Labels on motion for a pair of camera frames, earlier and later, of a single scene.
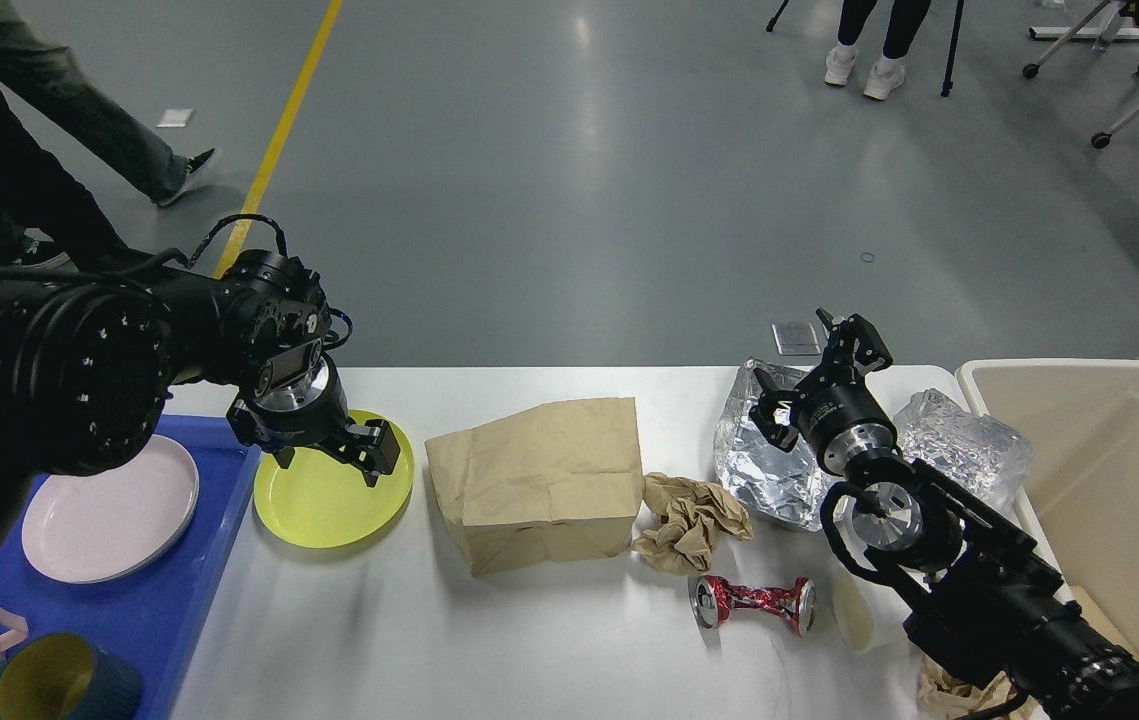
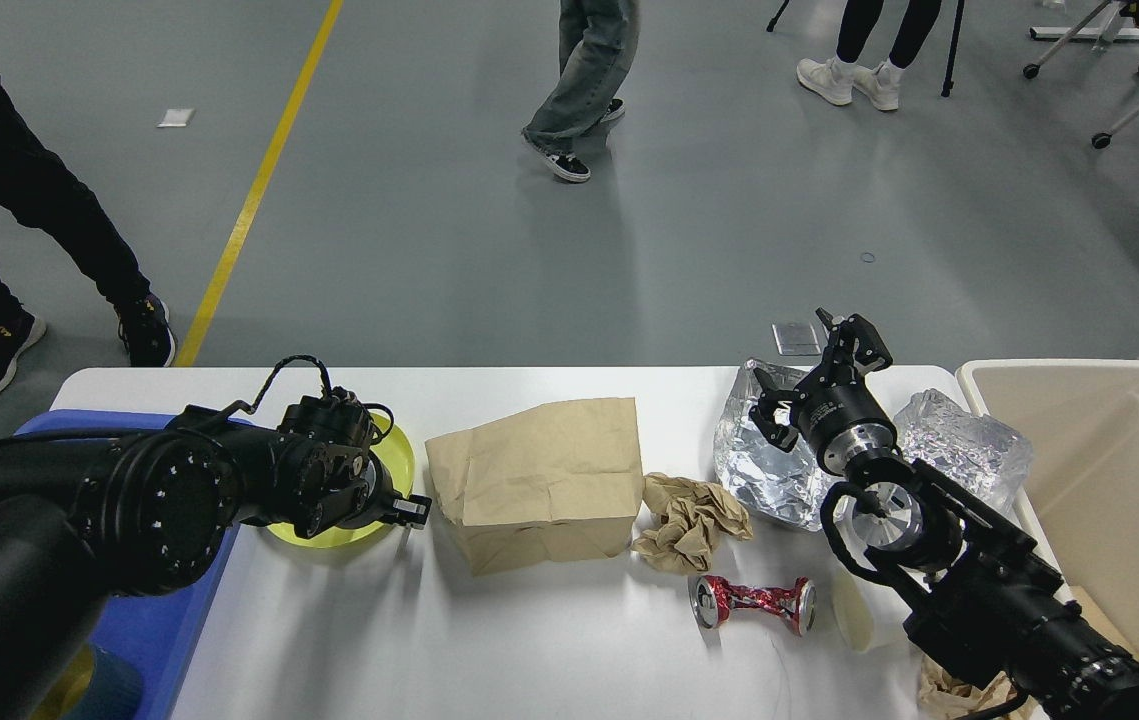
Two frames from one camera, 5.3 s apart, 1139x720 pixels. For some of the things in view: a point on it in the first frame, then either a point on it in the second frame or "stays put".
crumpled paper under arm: x=946 y=698 stays put
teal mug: x=64 y=676 stays put
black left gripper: x=309 y=410 → x=386 y=503
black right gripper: x=838 y=415 stays put
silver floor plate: x=796 y=338 stays put
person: x=41 y=75 → x=596 y=44
